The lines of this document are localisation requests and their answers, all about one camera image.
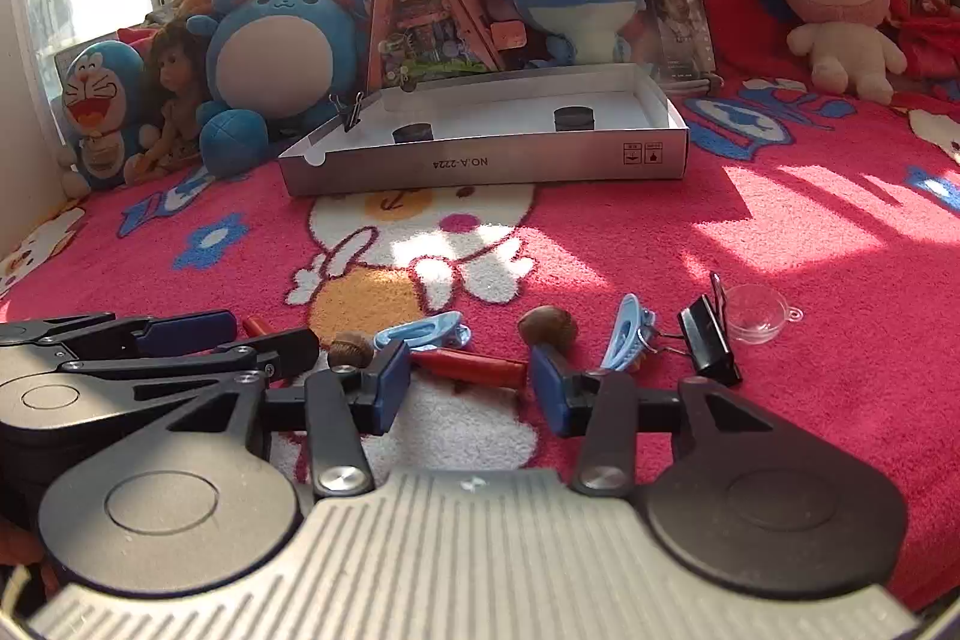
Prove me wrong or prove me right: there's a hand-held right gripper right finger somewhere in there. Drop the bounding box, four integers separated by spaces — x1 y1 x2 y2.
529 346 767 500

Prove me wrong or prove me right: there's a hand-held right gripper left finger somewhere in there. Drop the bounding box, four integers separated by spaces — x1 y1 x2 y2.
169 340 413 500

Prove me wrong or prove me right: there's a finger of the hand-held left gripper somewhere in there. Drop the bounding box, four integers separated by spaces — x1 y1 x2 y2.
56 326 321 386
0 310 239 360

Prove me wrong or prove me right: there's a brown walnut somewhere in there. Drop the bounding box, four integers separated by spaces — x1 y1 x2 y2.
517 306 580 356
326 338 376 371

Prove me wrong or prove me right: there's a blue hair clip oval hole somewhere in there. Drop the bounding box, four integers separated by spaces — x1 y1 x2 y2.
373 310 472 352

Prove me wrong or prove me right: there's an orange-red pointed marker piece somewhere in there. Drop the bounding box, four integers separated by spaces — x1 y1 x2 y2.
409 349 528 390

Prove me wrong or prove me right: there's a black binder clip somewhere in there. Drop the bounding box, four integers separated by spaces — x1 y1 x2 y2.
677 271 743 386

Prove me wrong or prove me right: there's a clear plastic cap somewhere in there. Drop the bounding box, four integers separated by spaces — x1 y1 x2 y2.
721 284 803 345

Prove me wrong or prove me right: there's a white cardboard box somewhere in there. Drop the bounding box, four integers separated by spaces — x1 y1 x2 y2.
277 64 689 199

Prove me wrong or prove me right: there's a small blue hair clip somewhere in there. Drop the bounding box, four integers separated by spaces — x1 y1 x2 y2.
600 293 661 375

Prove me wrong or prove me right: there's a brown-haired baby doll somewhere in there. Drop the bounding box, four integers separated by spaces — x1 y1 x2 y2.
124 21 218 184

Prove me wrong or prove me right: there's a blue cat robot plush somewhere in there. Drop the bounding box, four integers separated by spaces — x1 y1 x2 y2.
56 40 155 199

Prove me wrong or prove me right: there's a small binder clip on box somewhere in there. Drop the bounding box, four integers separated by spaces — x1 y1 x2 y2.
328 91 368 135

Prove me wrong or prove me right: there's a pink printed blanket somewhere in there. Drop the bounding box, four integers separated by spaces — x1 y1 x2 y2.
0 62 960 611

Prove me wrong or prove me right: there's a round blue mouse plush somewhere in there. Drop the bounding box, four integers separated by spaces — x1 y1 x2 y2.
186 0 376 176

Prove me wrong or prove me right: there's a small pink square charm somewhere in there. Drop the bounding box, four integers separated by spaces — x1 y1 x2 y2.
491 19 530 52

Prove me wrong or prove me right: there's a triangular miniature house display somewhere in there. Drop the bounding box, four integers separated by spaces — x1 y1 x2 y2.
366 0 505 90

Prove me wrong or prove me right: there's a red crumpled cloth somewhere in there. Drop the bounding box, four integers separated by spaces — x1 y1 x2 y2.
889 0 960 79

